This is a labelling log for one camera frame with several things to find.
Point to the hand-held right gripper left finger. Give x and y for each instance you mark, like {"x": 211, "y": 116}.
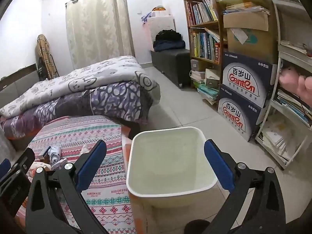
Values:
{"x": 90, "y": 168}

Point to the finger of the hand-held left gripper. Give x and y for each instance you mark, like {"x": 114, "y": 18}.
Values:
{"x": 4, "y": 167}
{"x": 24, "y": 159}

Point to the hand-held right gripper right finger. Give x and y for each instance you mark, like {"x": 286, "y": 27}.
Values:
{"x": 219, "y": 168}

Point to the small blue white box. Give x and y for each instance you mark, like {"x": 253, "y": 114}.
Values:
{"x": 45, "y": 153}

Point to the white paper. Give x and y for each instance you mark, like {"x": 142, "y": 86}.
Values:
{"x": 55, "y": 154}

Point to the pink foam strip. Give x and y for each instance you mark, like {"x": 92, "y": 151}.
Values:
{"x": 58, "y": 165}

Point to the white plastic bin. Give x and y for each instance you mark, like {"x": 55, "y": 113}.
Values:
{"x": 170, "y": 156}

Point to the table with patterned cloth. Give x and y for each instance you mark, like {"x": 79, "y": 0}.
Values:
{"x": 109, "y": 175}

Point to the blue water carton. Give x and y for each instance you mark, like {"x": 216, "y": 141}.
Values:
{"x": 246, "y": 78}
{"x": 238, "y": 119}

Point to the heap of white booklets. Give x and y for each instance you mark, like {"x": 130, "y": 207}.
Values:
{"x": 277, "y": 141}

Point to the purple patterned blanket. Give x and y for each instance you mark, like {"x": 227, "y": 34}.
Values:
{"x": 109, "y": 102}

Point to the grey upholstered bed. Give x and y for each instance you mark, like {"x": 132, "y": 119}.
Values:
{"x": 19, "y": 85}

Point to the floor pile of books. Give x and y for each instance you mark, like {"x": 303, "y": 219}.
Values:
{"x": 207, "y": 93}

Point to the beige open box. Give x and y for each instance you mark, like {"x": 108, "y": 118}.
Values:
{"x": 212, "y": 79}

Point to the cartoon print grey quilt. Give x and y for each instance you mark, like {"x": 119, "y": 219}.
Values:
{"x": 73, "y": 78}

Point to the black hanging bag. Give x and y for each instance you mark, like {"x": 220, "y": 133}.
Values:
{"x": 41, "y": 68}

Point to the row of thin booklets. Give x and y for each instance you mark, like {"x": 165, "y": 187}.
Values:
{"x": 292, "y": 107}

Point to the black coat rack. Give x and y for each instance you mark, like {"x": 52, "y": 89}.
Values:
{"x": 55, "y": 65}

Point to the grey storage box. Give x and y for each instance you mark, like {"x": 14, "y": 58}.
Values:
{"x": 197, "y": 64}

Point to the plaid beige coat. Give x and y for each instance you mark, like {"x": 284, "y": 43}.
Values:
{"x": 43, "y": 48}

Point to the pink plush toy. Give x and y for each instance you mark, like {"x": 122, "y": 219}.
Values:
{"x": 290, "y": 80}

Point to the black storage bench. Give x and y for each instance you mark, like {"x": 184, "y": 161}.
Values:
{"x": 170, "y": 63}

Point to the row of colourful books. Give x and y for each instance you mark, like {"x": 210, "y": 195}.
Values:
{"x": 204, "y": 45}

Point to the white metal shelf rack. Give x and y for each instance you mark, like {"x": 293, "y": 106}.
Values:
{"x": 292, "y": 58}

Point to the dark blue folded clothes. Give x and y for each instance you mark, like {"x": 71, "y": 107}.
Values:
{"x": 169, "y": 45}

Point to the wooden bookshelf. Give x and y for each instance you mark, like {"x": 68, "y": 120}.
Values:
{"x": 187, "y": 39}

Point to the brown cardboard box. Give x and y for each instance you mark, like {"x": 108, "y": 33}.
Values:
{"x": 253, "y": 39}

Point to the stack of white papers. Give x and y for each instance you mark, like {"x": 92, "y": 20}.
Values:
{"x": 292, "y": 47}

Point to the black duffel bag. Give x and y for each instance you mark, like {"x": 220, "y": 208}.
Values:
{"x": 168, "y": 34}

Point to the cream lace curtain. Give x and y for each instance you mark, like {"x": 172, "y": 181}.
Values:
{"x": 97, "y": 24}

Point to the white pink drawer cabinet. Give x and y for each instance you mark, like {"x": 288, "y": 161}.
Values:
{"x": 160, "y": 24}

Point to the tall row of books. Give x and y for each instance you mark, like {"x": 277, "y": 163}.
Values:
{"x": 201, "y": 12}

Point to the blue white cloth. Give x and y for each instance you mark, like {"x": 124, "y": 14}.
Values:
{"x": 147, "y": 16}

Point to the orange yellow object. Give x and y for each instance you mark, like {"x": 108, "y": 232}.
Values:
{"x": 159, "y": 8}

